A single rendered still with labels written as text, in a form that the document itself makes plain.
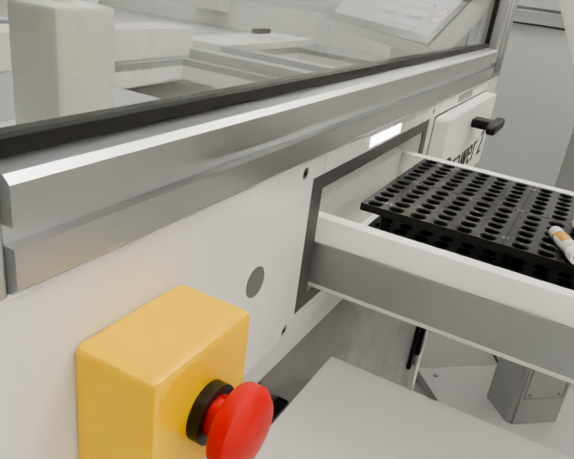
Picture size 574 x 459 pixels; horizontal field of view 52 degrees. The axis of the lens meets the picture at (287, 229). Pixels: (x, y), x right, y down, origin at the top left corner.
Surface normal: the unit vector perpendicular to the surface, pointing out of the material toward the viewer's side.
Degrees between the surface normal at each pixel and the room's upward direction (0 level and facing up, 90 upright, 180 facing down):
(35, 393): 90
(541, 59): 90
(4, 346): 90
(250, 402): 42
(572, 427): 0
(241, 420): 50
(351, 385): 0
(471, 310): 90
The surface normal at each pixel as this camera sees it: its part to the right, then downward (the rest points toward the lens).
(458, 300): -0.48, 0.30
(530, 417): 0.21, 0.42
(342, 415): 0.12, -0.91
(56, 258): 0.87, 0.29
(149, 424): -0.11, 0.39
